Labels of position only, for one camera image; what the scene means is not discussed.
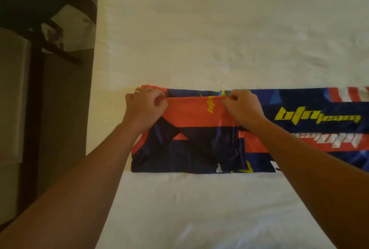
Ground person's left hand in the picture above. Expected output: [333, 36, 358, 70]
[121, 86, 170, 133]

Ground person's right hand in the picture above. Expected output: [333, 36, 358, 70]
[221, 89, 268, 133]

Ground person's right forearm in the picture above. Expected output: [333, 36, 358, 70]
[251, 118, 369, 249]

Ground person's left forearm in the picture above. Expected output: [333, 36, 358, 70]
[0, 122, 145, 249]

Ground white bed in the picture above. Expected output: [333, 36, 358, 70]
[85, 0, 369, 249]

